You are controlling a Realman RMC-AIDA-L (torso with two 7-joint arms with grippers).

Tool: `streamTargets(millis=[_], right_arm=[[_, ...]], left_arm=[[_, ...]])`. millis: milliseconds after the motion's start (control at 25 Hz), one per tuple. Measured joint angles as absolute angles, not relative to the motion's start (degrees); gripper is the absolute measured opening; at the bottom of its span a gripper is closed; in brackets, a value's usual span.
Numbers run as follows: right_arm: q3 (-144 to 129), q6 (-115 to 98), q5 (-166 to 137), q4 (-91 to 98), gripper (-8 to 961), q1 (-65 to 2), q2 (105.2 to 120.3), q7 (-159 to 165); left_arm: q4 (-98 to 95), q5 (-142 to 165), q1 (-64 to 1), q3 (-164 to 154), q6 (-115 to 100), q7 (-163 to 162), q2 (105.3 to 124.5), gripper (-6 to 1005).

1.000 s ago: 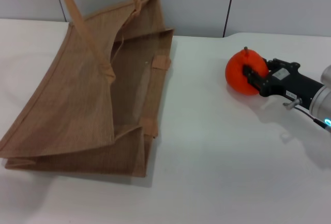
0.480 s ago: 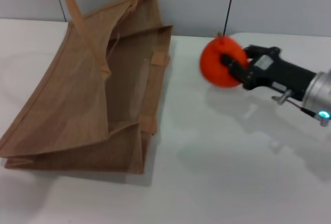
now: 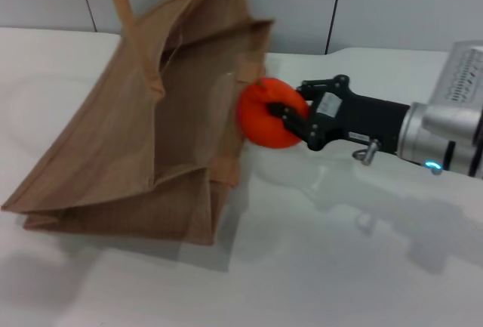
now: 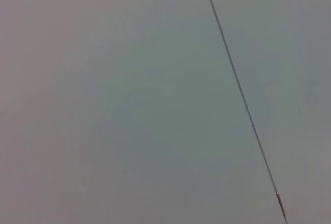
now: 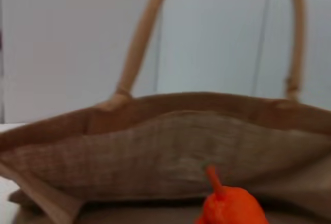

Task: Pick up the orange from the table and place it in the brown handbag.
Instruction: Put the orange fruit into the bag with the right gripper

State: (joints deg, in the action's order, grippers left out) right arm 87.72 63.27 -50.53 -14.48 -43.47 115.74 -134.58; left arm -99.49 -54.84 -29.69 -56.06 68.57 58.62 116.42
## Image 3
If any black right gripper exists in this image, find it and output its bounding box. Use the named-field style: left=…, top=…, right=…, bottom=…
left=266, top=74, right=411, bottom=155

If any orange fruit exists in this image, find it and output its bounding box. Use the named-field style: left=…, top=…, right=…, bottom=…
left=235, top=76, right=312, bottom=150

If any brown woven jute handbag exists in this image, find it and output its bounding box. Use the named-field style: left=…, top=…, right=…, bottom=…
left=0, top=0, right=276, bottom=248

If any silver metal ring bolt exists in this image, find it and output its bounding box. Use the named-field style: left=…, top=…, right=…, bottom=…
left=352, top=139, right=380, bottom=166

